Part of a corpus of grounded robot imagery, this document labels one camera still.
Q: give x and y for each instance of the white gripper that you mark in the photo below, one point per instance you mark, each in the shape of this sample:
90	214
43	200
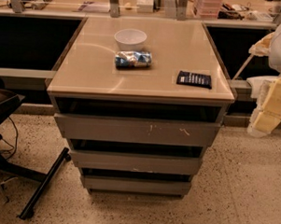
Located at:
267	114

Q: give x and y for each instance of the grey bottom drawer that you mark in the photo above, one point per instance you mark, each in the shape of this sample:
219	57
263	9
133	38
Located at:
143	186

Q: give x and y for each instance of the grey drawer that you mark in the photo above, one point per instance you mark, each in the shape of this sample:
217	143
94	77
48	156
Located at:
135	163
143	186
155	132

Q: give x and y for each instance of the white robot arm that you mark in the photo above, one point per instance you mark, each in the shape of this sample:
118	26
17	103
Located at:
274	57

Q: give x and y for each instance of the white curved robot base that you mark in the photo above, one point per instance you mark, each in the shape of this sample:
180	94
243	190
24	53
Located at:
256	83

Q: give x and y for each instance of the grey drawer cabinet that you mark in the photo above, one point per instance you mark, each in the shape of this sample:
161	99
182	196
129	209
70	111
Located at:
89	83

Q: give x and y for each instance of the grey middle drawer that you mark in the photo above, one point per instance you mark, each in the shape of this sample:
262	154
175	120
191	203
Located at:
135	163

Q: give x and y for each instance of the grey top drawer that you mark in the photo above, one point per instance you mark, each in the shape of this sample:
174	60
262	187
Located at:
155	132

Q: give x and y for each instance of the pink plastic storage box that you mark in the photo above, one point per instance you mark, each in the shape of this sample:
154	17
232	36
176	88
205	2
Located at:
206	9

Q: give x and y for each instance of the blue white snack bag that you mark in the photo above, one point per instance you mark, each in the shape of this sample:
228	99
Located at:
133	59

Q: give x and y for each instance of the white bowl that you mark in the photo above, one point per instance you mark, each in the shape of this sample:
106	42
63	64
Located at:
130	39

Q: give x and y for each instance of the white box on shelf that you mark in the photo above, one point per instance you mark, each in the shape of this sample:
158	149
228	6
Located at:
144	6

